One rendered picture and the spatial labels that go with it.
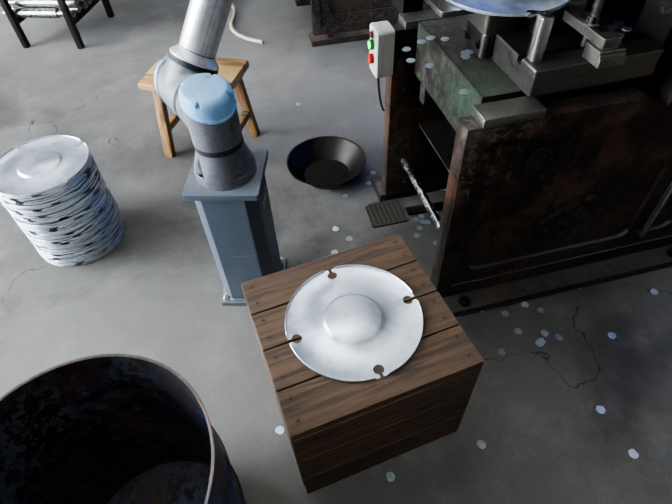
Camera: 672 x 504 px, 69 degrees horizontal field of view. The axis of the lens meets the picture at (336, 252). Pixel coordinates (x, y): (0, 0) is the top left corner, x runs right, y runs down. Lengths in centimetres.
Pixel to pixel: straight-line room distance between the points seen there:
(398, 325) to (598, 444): 62
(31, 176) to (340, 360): 112
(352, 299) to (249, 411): 46
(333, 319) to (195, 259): 77
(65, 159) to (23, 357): 60
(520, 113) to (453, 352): 51
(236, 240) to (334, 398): 55
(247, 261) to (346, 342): 48
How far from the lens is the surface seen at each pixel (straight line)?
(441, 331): 105
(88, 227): 176
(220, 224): 128
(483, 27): 125
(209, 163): 119
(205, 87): 114
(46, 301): 179
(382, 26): 147
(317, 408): 95
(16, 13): 335
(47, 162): 174
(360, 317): 104
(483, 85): 118
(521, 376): 144
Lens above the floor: 122
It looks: 48 degrees down
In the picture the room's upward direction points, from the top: 3 degrees counter-clockwise
